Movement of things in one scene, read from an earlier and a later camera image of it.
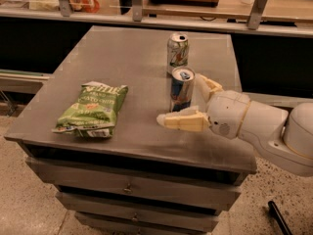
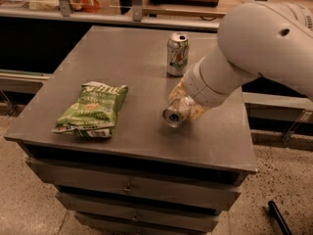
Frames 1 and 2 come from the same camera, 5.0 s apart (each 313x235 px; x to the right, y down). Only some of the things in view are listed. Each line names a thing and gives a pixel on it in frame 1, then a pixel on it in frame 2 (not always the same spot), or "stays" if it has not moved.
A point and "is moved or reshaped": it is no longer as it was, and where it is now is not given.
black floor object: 278,217 stays
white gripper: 228,114 -> 195,83
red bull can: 182,87 is moved or reshaped
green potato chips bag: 94,111 stays
